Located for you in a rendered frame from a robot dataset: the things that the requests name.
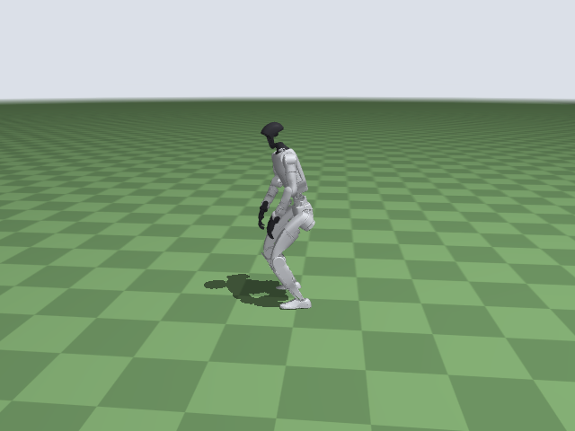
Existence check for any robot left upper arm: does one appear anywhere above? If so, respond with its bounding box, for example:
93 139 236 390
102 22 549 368
283 154 297 198

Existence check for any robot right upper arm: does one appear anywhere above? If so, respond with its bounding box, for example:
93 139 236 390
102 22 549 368
271 153 283 188

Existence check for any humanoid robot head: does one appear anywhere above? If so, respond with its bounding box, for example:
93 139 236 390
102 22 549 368
261 122 290 154

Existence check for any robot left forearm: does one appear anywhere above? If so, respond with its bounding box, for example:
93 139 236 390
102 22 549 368
271 187 292 220

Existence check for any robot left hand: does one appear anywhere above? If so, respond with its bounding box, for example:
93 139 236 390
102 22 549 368
267 216 280 239

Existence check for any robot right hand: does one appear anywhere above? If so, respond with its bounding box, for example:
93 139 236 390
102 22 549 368
258 201 269 230

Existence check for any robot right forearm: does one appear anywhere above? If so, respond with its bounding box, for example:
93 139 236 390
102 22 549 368
261 177 279 209

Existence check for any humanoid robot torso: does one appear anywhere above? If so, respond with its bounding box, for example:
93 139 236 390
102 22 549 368
272 148 314 217

